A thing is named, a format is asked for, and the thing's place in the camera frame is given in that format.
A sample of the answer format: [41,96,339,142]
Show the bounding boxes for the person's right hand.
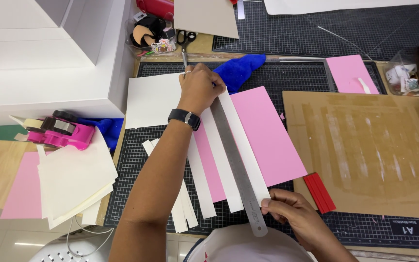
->
[260,188,329,244]

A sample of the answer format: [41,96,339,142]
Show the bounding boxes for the person's left hand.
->
[178,63,227,117]

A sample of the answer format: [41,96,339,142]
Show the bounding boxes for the long steel ruler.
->
[209,95,269,238]

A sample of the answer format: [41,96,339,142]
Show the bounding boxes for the wide white paper strip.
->
[200,88,272,214]

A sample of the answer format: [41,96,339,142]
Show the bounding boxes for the black wrist watch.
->
[167,108,201,132]

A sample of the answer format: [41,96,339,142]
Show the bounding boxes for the bundle of red paper strips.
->
[303,172,337,214]

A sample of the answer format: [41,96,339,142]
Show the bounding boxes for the blue fuzzy cloth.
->
[213,54,267,94]

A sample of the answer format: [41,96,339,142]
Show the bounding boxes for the large white paper sheet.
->
[125,72,185,130]

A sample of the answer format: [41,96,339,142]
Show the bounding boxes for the cartoon sticker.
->
[151,38,177,54]

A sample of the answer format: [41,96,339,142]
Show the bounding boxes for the person's white shirt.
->
[186,224,315,262]

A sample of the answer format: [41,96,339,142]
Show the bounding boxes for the grey cardboard sheet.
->
[173,0,239,39]

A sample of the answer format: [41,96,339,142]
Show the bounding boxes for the clear plastic organizer box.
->
[125,13,178,59]

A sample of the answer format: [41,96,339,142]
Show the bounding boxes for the large pink paper sheet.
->
[193,86,308,203]

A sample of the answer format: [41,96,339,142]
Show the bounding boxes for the red pouch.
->
[136,0,175,19]

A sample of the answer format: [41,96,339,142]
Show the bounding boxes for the brown cardboard sheet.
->
[282,90,419,220]

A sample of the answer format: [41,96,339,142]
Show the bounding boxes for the blue fabric piece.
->
[77,117,124,153]

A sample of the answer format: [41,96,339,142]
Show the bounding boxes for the large black cutting mat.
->
[104,60,419,250]

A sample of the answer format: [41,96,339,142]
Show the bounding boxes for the black gridded cutting mat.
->
[212,0,419,62]

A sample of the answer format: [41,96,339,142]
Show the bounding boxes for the metal square ruler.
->
[278,56,337,92]

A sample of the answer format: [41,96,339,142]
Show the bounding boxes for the pink tape dispenser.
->
[9,110,96,151]

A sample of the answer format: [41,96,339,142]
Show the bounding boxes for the short white paper scrap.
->
[357,77,371,94]

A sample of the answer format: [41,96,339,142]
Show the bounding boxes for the small pink paper sheet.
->
[326,55,380,95]

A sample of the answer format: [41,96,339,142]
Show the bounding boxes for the stack of cream paper sheets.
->
[37,127,119,230]

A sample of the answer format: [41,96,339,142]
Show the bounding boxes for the thin clear strip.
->
[317,25,373,61]

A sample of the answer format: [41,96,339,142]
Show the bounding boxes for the white board sheet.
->
[263,0,419,15]

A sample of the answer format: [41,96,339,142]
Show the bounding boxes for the large white box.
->
[0,0,137,127]

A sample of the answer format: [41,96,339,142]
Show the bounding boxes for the clear plastic container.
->
[383,49,419,98]

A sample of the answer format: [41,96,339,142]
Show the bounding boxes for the white plastic stool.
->
[28,235,113,262]

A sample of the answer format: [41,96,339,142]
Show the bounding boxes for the black handled scissors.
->
[176,31,197,68]

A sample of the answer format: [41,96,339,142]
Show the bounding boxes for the white cable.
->
[66,215,115,258]

